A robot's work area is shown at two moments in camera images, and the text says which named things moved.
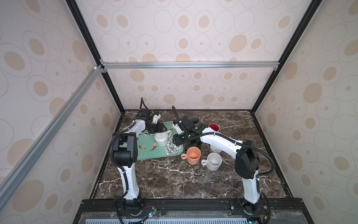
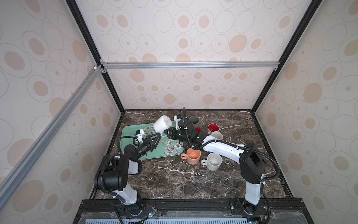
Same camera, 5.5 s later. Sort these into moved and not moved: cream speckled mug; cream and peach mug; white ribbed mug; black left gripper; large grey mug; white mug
Moved: white ribbed mug; black left gripper
Not moved: large grey mug; cream and peach mug; cream speckled mug; white mug
